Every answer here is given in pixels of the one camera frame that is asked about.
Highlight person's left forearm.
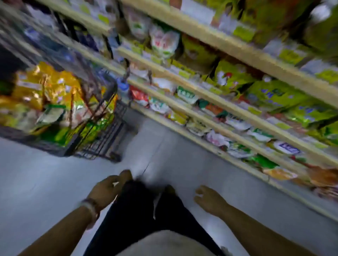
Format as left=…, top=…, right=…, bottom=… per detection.
left=18, top=207, right=99, bottom=256

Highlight person's right forearm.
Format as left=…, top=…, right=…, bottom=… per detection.
left=219, top=203, right=318, bottom=256

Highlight grey wire shopping cart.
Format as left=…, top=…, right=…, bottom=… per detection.
left=0, top=11, right=135, bottom=163

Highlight person's left hand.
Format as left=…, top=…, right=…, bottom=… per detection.
left=87, top=170, right=134, bottom=212

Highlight pile of seasoning packets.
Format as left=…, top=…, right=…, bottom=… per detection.
left=0, top=62, right=120, bottom=149

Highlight black trousers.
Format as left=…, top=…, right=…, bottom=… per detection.
left=83, top=179, right=228, bottom=256

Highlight grey shirt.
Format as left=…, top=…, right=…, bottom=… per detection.
left=115, top=229, right=218, bottom=256

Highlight rows of assorted seasoning packets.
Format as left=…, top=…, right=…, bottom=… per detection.
left=69, top=0, right=338, bottom=201

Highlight white bead bracelet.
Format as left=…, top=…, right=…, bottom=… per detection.
left=79, top=198, right=101, bottom=228

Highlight wooden store shelving with goods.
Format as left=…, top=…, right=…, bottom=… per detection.
left=37, top=0, right=338, bottom=222

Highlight person's right hand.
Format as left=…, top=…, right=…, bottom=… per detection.
left=194, top=185, right=230, bottom=217

